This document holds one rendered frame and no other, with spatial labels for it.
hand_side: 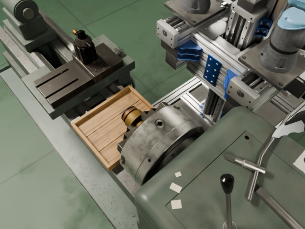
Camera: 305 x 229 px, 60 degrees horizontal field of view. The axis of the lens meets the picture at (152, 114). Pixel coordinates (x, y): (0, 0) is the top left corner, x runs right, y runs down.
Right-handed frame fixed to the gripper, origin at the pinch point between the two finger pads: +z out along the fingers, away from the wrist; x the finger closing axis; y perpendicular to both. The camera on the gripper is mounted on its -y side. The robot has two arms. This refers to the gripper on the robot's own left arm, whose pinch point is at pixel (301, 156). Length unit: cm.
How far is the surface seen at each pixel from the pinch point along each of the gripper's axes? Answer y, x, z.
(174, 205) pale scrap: -19.3, 18.2, 20.1
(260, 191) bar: -3.0, 2.5, 14.8
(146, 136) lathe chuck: -6.7, 38.4, 19.7
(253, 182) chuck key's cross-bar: -1.8, 5.0, 14.8
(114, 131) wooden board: 7, 66, 50
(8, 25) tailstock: 16, 166, 41
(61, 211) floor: -15, 96, 145
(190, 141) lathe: 4.2, 27.9, 22.3
